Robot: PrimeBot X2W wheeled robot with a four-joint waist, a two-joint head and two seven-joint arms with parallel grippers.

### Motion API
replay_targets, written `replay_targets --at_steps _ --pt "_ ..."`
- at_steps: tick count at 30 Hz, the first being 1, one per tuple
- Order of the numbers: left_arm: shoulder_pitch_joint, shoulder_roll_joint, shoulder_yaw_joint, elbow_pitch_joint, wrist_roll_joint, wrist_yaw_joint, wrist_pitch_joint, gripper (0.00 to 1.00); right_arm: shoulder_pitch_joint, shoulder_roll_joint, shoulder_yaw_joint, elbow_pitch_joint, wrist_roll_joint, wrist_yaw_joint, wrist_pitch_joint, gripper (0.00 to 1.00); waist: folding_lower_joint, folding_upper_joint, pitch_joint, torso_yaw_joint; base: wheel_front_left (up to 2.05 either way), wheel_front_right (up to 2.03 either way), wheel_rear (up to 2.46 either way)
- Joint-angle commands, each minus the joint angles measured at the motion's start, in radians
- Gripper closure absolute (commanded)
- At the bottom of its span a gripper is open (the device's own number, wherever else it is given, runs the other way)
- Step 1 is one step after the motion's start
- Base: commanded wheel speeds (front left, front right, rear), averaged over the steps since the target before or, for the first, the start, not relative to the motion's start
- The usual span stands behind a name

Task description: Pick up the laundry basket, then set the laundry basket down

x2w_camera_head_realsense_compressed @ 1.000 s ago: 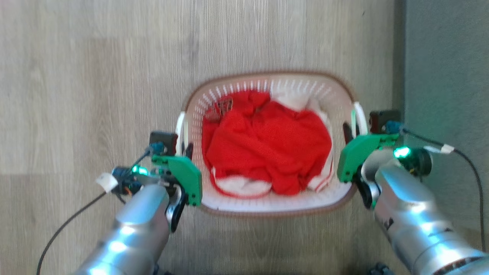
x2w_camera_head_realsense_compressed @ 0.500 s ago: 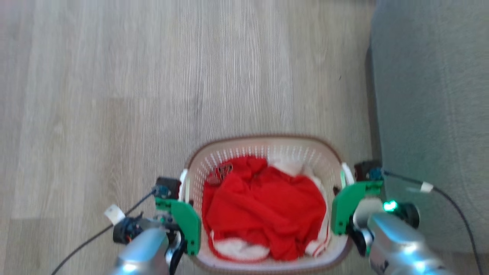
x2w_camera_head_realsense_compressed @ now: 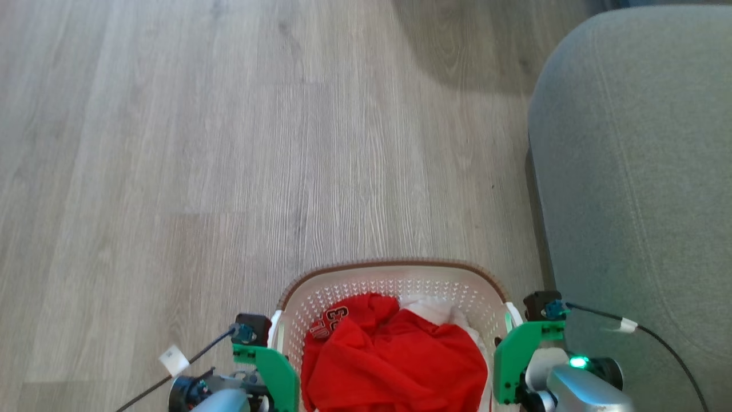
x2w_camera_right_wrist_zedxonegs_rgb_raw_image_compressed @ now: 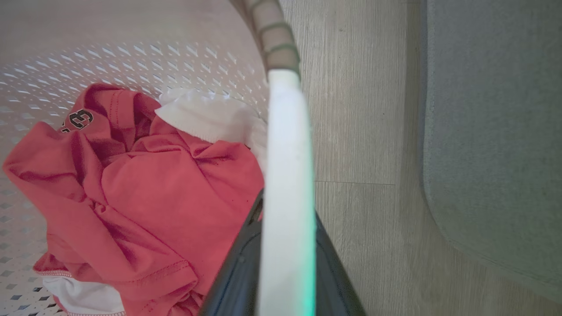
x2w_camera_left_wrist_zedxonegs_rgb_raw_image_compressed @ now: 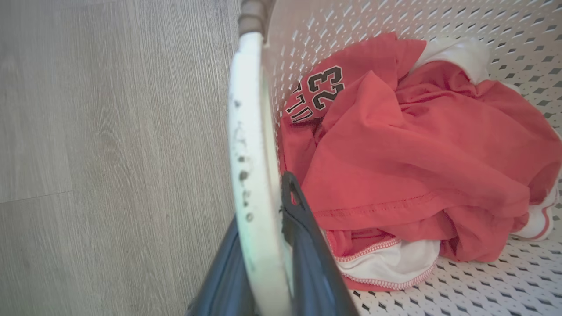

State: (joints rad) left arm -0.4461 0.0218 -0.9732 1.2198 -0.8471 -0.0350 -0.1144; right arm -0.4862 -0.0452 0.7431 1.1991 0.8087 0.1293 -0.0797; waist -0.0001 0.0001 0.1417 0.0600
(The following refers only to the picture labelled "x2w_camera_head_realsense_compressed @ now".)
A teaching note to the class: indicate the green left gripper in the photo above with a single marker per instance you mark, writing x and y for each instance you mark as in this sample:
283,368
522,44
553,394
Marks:
280,372

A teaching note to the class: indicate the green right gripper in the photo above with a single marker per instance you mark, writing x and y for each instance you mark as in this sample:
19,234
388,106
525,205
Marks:
512,360

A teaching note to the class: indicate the white laundry basket brown rim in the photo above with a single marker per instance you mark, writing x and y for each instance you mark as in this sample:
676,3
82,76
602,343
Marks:
394,280

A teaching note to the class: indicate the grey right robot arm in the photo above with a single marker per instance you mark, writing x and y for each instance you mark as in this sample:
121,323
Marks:
577,386

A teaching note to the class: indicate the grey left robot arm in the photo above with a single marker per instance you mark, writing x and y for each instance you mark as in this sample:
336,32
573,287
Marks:
223,397

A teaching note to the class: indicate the white garment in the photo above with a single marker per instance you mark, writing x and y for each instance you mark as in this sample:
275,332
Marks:
434,310

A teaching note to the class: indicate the red printed garment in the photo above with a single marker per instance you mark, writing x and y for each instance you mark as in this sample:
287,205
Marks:
394,360

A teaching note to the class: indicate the grey fabric sofa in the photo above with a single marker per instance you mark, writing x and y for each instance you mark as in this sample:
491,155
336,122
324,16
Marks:
640,171

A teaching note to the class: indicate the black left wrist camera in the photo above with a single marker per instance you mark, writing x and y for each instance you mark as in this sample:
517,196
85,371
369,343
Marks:
254,327

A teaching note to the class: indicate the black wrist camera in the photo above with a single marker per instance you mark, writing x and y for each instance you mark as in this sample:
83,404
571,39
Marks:
540,304
254,327

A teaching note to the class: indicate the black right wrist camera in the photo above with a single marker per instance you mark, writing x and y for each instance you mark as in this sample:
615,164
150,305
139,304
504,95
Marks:
540,304

